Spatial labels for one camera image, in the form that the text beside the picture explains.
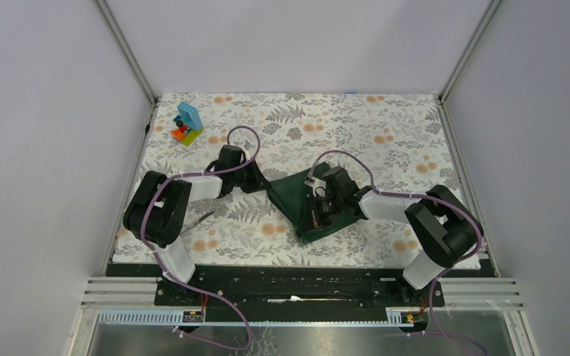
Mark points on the colourful toy brick build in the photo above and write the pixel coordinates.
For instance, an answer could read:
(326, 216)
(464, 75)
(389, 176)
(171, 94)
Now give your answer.
(188, 124)

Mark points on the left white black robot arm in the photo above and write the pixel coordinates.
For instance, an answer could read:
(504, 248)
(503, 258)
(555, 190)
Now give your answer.
(157, 211)

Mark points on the aluminium rail right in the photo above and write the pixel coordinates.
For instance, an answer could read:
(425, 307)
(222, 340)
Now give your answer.
(481, 294)

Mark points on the aluminium rail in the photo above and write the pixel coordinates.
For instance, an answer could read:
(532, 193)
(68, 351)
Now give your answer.
(120, 291)
(481, 294)

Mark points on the dark green cloth napkin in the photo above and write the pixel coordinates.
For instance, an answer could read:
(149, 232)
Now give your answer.
(289, 196)

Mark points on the aluminium frame post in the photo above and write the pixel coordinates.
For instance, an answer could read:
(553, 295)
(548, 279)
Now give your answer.
(482, 25)
(115, 31)

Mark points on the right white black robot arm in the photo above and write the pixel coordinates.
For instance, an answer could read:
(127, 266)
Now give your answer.
(445, 229)

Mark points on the right aluminium frame post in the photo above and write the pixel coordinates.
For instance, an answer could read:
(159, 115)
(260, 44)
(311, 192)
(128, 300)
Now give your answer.
(482, 25)

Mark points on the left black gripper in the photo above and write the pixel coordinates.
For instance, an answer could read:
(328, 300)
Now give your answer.
(257, 181)

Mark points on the aluminium rail left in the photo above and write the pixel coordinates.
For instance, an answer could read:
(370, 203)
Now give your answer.
(120, 291)

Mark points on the left aluminium frame post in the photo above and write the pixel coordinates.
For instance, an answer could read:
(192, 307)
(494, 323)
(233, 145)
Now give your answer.
(115, 31)

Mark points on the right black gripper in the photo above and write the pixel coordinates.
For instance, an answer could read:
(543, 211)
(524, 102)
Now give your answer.
(313, 199)

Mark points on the floral patterned table mat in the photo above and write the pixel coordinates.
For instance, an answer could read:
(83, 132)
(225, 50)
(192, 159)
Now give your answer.
(395, 141)

